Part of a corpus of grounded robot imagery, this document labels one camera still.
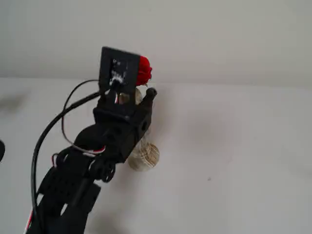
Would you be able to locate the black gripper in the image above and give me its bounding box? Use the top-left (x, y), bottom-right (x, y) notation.
top-left (92, 87), bottom-right (158, 164)

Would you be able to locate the red artificial rose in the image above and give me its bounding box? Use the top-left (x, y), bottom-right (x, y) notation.
top-left (136, 56), bottom-right (153, 88)

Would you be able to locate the onyx marble vase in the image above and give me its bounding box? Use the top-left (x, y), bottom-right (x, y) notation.
top-left (127, 87), bottom-right (160, 173)

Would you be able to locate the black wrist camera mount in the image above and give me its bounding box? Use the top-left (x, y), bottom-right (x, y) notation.
top-left (98, 46), bottom-right (141, 106)

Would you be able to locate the red white servo wire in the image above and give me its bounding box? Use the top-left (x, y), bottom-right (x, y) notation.
top-left (50, 145), bottom-right (106, 169)
top-left (23, 209), bottom-right (35, 234)

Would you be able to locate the thin black wire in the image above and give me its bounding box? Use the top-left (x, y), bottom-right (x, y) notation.
top-left (61, 78), bottom-right (100, 147)

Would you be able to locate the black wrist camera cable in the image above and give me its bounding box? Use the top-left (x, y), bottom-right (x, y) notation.
top-left (31, 90), bottom-right (102, 220)

